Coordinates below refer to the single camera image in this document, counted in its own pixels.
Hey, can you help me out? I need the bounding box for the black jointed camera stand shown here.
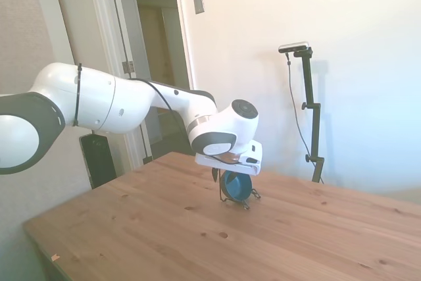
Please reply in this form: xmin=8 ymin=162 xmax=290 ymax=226
xmin=292 ymin=47 xmax=326 ymax=184

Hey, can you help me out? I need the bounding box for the black cable tie strap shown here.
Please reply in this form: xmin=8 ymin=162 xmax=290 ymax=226
xmin=72 ymin=63 xmax=83 ymax=128

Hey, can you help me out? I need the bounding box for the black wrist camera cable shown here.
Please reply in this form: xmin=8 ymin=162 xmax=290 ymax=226
xmin=130 ymin=78 xmax=237 ymax=165

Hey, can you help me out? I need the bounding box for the black tower box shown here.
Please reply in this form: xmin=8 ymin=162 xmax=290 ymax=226
xmin=78 ymin=132 xmax=116 ymax=190

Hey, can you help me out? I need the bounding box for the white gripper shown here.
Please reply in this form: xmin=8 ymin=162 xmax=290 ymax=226
xmin=194 ymin=153 xmax=261 ymax=184

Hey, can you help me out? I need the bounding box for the grey exterior camera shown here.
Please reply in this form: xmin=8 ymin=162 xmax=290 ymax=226
xmin=278 ymin=40 xmax=310 ymax=54

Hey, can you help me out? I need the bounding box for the white door frame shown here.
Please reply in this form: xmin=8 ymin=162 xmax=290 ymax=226
xmin=86 ymin=0 xmax=197 ymax=172

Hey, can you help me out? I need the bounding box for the dark blue bowl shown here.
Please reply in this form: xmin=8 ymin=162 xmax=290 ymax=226
xmin=220 ymin=169 xmax=254 ymax=203

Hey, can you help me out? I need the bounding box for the grey door leaf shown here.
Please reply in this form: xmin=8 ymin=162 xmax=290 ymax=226
xmin=110 ymin=0 xmax=180 ymax=163

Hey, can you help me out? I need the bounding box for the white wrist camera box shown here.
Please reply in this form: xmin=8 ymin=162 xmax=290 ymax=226
xmin=242 ymin=140 xmax=264 ymax=165

